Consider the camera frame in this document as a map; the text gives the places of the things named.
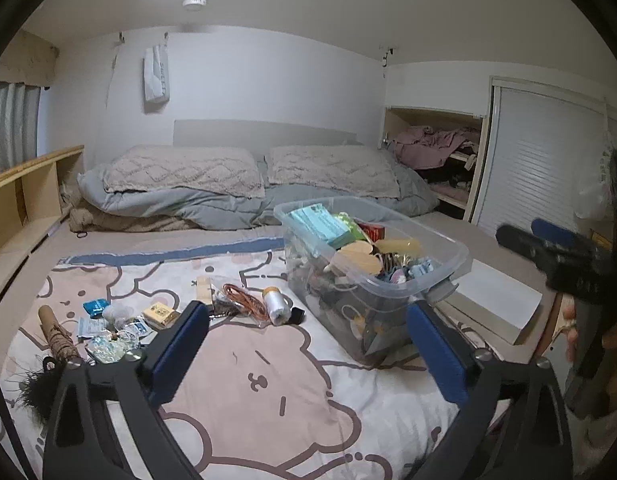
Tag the red rectangular box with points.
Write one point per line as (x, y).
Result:
(373, 231)

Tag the pile of clothes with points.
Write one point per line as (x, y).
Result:
(424, 147)

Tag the cream printed valance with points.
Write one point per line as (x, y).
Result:
(30, 60)

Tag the grey headboard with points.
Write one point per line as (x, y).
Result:
(256, 137)

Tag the black feather fascinator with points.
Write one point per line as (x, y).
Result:
(35, 390)

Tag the small yellow labelled box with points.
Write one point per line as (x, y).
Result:
(160, 316)

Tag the cartoon print bed blanket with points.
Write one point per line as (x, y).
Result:
(272, 402)

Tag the yellow translucent plastic case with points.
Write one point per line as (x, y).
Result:
(405, 246)

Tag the orange cord bag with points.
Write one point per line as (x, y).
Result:
(247, 304)

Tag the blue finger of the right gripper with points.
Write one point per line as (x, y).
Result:
(555, 235)

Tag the wooden bedside shelf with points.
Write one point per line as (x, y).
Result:
(31, 206)

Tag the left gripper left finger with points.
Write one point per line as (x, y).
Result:
(171, 353)

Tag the kraft cardboard box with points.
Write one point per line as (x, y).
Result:
(358, 247)

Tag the blue small packet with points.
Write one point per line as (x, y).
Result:
(95, 308)

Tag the left beige pillow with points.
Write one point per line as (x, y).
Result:
(218, 170)

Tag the curved wooden piece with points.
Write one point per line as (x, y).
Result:
(366, 263)

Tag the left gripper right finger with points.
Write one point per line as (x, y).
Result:
(447, 354)

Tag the white crumpled tissue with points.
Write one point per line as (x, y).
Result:
(117, 315)

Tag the grey duvet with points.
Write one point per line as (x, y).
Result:
(179, 208)

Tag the clear plastic storage bin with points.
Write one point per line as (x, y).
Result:
(366, 314)

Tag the white thread spool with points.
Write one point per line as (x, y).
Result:
(279, 312)

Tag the grey curtain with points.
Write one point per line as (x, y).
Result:
(19, 108)

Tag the white hanging bag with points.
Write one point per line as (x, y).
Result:
(156, 80)

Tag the floral sequin pouch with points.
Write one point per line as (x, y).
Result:
(105, 350)

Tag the teal wet wipes pack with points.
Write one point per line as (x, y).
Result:
(322, 224)

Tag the small wooden block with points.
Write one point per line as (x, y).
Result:
(204, 290)

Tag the beige pillow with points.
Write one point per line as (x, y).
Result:
(356, 169)
(218, 170)

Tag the person right hand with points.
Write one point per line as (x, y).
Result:
(609, 340)

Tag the white louvered closet door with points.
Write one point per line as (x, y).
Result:
(538, 137)

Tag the green tissue pack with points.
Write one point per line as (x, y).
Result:
(356, 231)

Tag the right beige pillow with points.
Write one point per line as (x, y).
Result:
(356, 169)

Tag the black small cube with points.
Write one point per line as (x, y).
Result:
(297, 316)

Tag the smoke detector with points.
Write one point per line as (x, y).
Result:
(193, 5)

